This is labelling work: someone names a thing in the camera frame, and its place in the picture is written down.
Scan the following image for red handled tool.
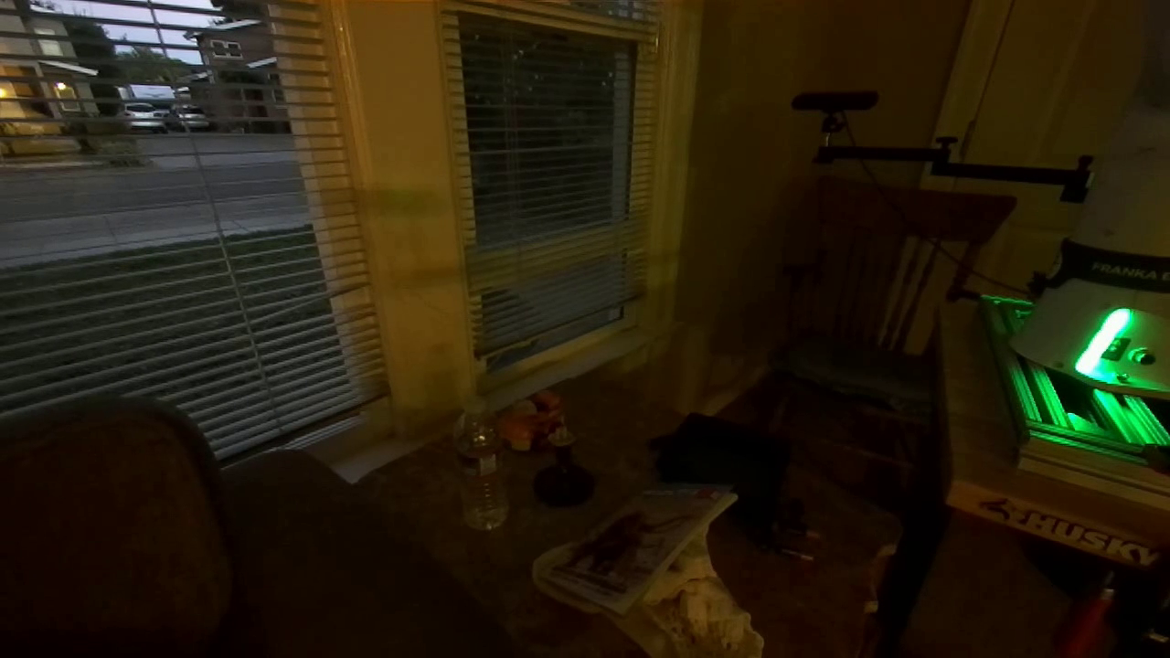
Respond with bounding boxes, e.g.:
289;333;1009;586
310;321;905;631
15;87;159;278
1058;573;1117;658

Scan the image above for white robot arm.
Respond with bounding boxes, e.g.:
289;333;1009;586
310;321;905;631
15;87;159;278
1009;0;1170;397

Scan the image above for crumpled white paper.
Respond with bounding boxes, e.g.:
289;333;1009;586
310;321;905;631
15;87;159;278
621;567;763;658

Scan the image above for Husky work cart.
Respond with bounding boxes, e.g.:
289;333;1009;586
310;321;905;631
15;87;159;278
889;304;1170;658

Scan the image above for clear plastic water bottle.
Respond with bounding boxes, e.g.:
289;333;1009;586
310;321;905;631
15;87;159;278
456;412;509;531

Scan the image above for wooden chair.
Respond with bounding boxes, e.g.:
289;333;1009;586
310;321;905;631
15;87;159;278
773;178;1013;488

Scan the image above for orange small toy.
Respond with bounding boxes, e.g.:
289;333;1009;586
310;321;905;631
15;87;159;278
496;390;566;453

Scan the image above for dark sofa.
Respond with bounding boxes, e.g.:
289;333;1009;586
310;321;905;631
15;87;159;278
0;402;515;658

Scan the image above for window white blinds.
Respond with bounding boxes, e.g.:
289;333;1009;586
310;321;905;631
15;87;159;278
448;0;663;369
0;0;389;456

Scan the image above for black bag on table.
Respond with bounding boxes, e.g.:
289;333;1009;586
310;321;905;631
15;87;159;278
651;412;789;500

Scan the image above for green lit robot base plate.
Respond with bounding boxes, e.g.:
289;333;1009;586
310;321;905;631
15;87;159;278
981;296;1170;469

